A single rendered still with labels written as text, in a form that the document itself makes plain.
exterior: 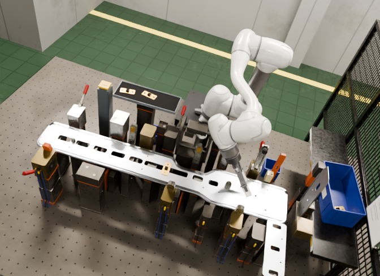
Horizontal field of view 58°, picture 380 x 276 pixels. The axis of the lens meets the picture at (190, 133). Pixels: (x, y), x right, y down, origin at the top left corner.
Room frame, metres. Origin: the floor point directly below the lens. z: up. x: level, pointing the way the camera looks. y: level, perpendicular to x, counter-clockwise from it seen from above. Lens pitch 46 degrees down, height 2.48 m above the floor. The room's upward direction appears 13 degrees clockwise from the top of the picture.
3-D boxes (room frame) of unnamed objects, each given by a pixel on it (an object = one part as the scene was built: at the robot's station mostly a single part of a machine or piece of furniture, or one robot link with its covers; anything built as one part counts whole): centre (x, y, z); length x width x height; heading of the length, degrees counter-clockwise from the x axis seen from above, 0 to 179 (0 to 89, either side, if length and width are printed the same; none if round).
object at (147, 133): (1.31, 0.23, 0.89); 0.12 x 0.08 x 0.38; 176
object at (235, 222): (0.87, -0.31, 0.87); 0.12 x 0.07 x 0.35; 176
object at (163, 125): (1.34, 0.16, 0.90); 0.05 x 0.05 x 0.40; 86
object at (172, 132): (1.34, 0.10, 0.89); 0.12 x 0.07 x 0.38; 176
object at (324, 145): (1.25, -0.83, 1.01); 0.90 x 0.22 x 0.03; 176
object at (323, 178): (1.06, -0.65, 1.17); 0.12 x 0.01 x 0.34; 176
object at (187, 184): (1.12, 0.10, 1.00); 1.38 x 0.22 x 0.02; 86
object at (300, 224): (0.94, -0.65, 0.88); 0.08 x 0.08 x 0.36; 86
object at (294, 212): (1.06, -0.65, 0.85); 0.12 x 0.03 x 0.30; 176
